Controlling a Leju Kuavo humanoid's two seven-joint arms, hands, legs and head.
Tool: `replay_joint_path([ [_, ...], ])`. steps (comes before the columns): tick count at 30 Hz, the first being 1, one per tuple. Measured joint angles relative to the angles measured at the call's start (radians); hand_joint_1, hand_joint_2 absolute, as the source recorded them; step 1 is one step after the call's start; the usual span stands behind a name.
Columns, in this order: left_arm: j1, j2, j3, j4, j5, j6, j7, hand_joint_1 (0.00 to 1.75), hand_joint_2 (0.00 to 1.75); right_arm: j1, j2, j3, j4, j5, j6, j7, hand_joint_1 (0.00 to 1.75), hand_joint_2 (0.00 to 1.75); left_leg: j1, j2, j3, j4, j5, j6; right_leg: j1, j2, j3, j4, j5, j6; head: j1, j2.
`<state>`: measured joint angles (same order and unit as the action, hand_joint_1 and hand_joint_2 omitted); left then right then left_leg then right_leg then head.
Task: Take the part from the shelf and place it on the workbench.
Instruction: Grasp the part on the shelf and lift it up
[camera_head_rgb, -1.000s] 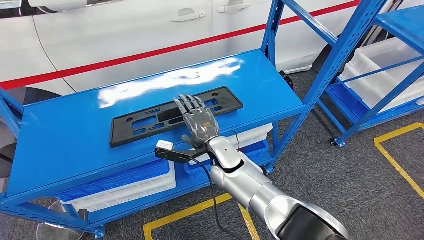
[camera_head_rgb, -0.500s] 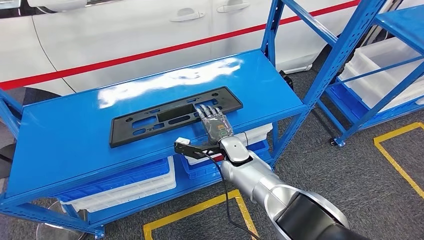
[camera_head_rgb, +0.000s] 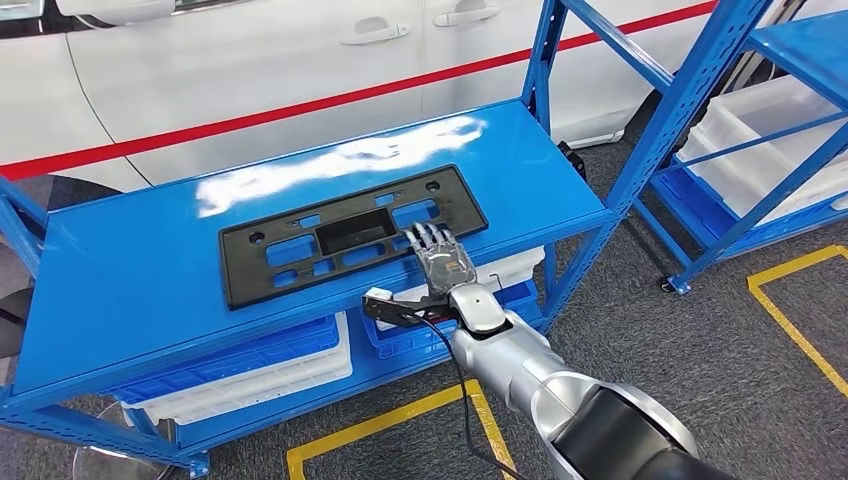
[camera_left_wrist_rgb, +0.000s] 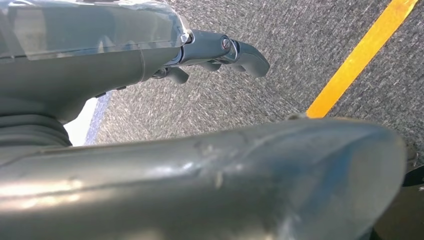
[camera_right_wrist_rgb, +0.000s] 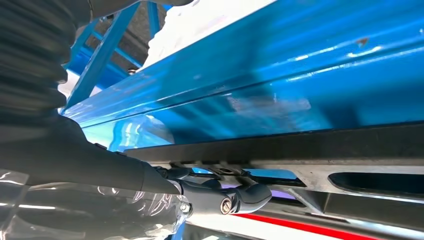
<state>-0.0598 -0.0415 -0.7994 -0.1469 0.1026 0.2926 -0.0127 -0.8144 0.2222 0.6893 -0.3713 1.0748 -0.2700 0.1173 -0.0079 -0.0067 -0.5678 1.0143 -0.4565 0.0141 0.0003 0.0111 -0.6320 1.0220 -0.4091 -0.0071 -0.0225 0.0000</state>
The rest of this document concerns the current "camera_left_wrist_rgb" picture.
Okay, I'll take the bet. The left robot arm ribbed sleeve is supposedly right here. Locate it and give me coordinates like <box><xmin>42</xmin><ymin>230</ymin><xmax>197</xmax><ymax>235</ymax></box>
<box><xmin>0</xmin><ymin>114</ymin><xmax>73</xmax><ymax>157</ymax></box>

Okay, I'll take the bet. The robot silver leg shell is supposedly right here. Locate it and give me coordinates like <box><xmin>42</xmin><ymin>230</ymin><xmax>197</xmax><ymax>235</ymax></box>
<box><xmin>0</xmin><ymin>117</ymin><xmax>408</xmax><ymax>240</ymax></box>

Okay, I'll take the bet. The yellow floor tape square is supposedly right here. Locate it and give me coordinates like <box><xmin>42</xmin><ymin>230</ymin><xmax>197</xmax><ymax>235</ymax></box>
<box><xmin>306</xmin><ymin>0</ymin><xmax>420</xmax><ymax>119</ymax></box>

